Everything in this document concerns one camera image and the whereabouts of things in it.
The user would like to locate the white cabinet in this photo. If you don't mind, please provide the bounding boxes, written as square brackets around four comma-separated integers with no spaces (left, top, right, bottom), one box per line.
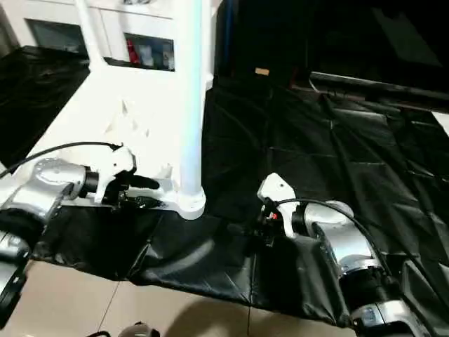
[0,0,225,74]

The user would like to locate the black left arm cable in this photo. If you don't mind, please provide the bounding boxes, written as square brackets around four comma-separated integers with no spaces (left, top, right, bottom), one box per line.
[0,142,123,180]

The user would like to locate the white flat board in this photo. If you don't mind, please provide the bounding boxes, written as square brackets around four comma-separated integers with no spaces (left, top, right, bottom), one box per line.
[431,112,449,138]

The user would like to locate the large black furniture piece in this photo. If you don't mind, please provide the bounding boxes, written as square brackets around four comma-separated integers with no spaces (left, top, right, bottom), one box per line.
[210,0,449,88]

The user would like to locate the black mat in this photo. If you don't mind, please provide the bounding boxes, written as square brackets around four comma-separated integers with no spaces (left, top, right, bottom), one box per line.
[0,46,449,331]

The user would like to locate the black robot left foot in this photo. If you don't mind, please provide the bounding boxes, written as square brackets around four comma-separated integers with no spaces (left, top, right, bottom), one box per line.
[116,322,161,337]

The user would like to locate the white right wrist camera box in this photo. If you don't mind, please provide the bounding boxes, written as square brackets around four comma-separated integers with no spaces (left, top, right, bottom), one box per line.
[257,173,299,238]

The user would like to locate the white plastic table top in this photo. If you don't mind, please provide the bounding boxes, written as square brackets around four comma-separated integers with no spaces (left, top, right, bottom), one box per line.
[0,60,215,220]

